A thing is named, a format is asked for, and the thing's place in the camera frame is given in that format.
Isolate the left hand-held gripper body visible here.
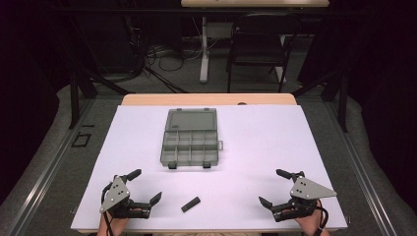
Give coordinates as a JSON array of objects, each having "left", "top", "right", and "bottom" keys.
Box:
[{"left": 98, "top": 175, "right": 152, "bottom": 220}]

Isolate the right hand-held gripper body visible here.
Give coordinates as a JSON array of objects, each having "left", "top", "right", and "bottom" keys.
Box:
[{"left": 271, "top": 170, "right": 338, "bottom": 223}]

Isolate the person's left hand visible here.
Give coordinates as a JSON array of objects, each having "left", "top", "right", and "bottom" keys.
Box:
[{"left": 96, "top": 209, "right": 133, "bottom": 236}]

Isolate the person's right hand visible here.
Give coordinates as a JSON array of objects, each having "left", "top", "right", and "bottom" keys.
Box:
[{"left": 292, "top": 200, "right": 330, "bottom": 236}]

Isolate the small black rectangular block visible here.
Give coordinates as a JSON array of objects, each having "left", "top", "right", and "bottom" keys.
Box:
[{"left": 180, "top": 196, "right": 202, "bottom": 213}]

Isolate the white table sheet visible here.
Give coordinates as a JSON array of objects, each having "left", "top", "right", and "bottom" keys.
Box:
[{"left": 70, "top": 103, "right": 348, "bottom": 232}]

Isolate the clear grey compartment box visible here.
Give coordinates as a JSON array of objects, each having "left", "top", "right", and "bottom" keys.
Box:
[{"left": 159, "top": 107, "right": 224, "bottom": 170}]

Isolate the wooden table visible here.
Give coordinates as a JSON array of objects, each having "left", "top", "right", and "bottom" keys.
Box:
[{"left": 121, "top": 92, "right": 298, "bottom": 106}]

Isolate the black folding chair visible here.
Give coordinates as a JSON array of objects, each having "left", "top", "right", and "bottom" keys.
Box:
[{"left": 225, "top": 13, "right": 303, "bottom": 94}]

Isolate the grey box under desk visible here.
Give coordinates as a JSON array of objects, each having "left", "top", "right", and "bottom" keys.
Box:
[{"left": 206, "top": 22, "right": 234, "bottom": 39}]

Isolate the white-legged wooden desk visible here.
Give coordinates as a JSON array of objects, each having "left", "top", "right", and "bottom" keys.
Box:
[{"left": 180, "top": 0, "right": 330, "bottom": 84}]

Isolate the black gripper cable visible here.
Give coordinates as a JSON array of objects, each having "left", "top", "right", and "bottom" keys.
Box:
[
  {"left": 313, "top": 199, "right": 330, "bottom": 236},
  {"left": 100, "top": 182, "right": 115, "bottom": 236}
]

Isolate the metal floor rail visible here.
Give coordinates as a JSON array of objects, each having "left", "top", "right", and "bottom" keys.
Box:
[
  {"left": 9, "top": 97, "right": 96, "bottom": 236},
  {"left": 324, "top": 100, "right": 398, "bottom": 236}
]

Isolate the black floor socket frame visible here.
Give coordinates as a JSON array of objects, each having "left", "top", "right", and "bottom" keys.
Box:
[{"left": 71, "top": 131, "right": 92, "bottom": 148}]

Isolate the black metal frame stand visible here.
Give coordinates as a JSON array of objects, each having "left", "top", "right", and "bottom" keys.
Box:
[
  {"left": 67, "top": 68, "right": 132, "bottom": 131},
  {"left": 291, "top": 68, "right": 349, "bottom": 134}
]

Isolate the bundle of floor cables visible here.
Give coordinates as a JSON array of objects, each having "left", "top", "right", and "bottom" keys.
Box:
[{"left": 141, "top": 38, "right": 205, "bottom": 75}]

